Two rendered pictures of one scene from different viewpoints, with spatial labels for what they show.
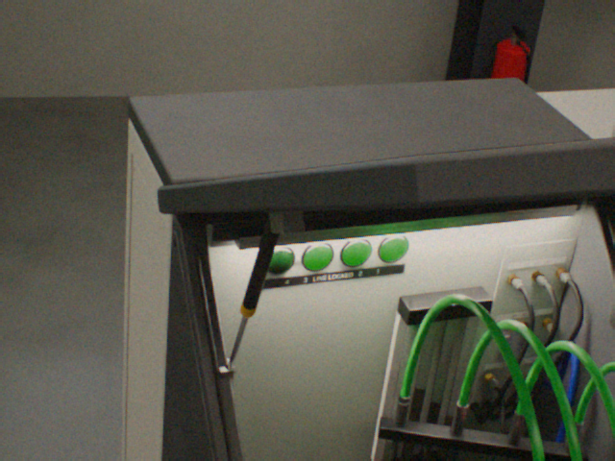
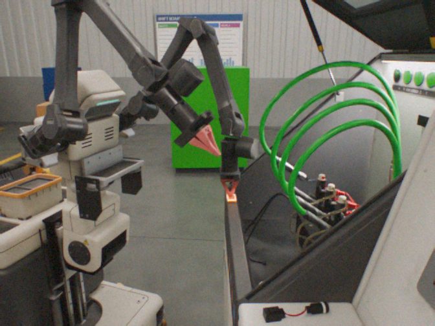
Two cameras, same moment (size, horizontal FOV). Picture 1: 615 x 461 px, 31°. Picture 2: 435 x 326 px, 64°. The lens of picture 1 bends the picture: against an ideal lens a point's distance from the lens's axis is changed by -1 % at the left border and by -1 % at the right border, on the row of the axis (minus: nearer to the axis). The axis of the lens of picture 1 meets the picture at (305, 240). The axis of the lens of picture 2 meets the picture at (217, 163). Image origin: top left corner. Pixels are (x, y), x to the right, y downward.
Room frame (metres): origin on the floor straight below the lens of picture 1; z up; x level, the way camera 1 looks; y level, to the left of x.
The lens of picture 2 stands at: (1.26, -1.23, 1.44)
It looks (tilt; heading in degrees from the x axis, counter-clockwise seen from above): 17 degrees down; 112
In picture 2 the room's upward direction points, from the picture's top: straight up
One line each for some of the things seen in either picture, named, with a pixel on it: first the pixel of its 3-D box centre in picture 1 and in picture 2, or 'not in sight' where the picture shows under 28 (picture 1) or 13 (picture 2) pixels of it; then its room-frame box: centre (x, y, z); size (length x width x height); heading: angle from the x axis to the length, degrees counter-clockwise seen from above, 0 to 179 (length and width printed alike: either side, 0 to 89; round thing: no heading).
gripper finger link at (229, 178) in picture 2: not in sight; (229, 182); (0.85, -0.14, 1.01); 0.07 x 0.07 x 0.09; 24
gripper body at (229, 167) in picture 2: not in sight; (229, 164); (0.86, -0.15, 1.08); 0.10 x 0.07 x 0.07; 114
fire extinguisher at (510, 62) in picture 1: (508, 82); not in sight; (4.90, -0.86, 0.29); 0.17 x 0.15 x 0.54; 107
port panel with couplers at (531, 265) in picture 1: (526, 327); not in sight; (1.51, -0.38, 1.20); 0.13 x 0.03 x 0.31; 114
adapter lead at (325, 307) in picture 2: not in sight; (296, 310); (1.19, -0.68, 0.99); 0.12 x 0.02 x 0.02; 32
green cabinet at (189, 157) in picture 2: not in sight; (208, 117); (-0.62, 3.01, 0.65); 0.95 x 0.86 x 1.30; 25
